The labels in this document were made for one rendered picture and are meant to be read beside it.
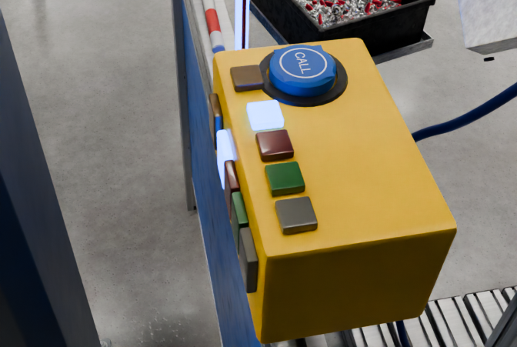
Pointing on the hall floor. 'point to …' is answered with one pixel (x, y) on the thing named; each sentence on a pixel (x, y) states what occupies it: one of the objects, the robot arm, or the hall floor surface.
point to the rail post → (181, 81)
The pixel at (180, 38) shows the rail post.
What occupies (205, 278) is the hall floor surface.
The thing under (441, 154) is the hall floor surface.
